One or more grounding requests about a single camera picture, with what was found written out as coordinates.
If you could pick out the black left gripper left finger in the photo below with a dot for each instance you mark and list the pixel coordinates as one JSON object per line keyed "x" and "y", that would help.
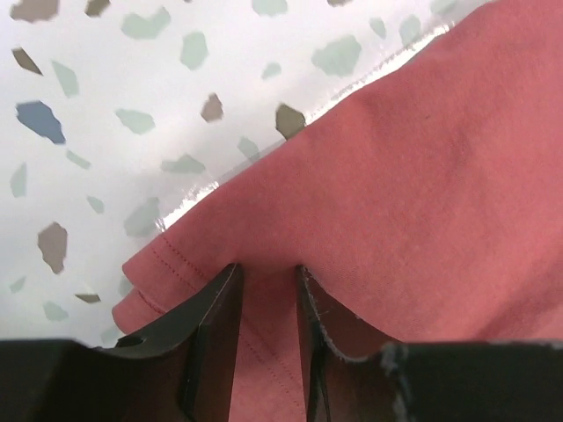
{"x": 180, "y": 367}

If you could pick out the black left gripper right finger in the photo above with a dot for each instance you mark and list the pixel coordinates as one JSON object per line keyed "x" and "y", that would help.
{"x": 354, "y": 372}

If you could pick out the salmon pink t shirt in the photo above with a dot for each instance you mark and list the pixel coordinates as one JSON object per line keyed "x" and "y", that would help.
{"x": 428, "y": 202}

